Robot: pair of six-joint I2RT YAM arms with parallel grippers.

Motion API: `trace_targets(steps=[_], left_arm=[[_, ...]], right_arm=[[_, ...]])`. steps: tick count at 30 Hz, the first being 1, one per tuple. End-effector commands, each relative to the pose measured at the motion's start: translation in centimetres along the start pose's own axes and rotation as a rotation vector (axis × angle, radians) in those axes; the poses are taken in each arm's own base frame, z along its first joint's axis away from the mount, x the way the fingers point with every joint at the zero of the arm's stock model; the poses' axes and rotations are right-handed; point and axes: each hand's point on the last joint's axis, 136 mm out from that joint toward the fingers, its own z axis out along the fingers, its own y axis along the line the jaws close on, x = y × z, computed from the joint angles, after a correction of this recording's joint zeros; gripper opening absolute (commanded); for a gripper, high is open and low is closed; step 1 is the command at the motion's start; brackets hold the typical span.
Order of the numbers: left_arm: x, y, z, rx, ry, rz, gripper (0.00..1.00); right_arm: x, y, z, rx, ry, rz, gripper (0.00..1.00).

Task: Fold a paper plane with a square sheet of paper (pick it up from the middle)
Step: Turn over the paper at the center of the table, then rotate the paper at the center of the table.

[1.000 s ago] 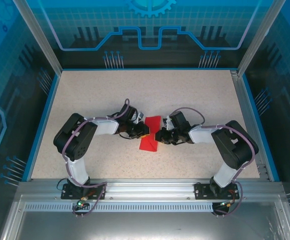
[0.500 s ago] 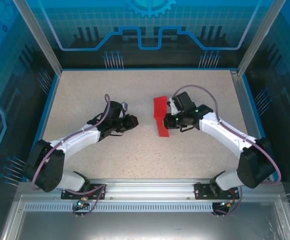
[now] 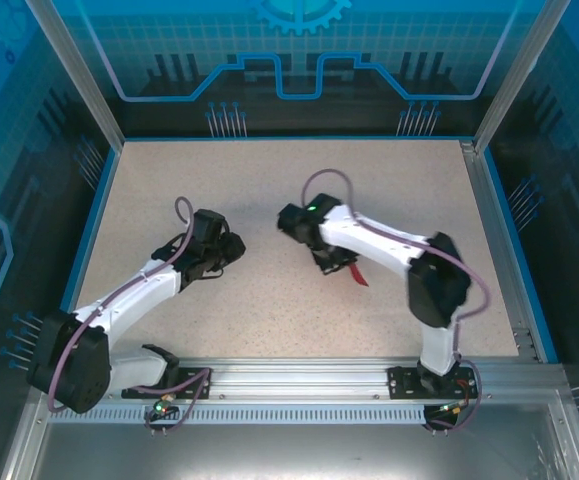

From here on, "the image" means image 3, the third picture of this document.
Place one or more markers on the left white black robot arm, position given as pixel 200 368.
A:
pixel 84 370

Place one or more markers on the right aluminium frame post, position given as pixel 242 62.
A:
pixel 519 70

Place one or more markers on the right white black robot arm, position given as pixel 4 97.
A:
pixel 364 245

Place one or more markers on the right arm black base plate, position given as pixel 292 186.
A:
pixel 401 382

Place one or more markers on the metal sheet tray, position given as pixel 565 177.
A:
pixel 294 450

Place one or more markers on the aluminium frame post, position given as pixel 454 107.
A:
pixel 519 70
pixel 76 70

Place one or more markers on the left aluminium frame post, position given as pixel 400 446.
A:
pixel 76 70

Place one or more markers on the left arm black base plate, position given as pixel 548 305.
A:
pixel 191 372

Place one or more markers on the red cloth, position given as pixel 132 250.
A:
pixel 359 276

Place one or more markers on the blue table border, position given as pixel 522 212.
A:
pixel 89 240

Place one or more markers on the wide aluminium mounting rail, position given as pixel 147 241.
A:
pixel 294 380

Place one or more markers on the aluminium side rail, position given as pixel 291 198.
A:
pixel 486 200

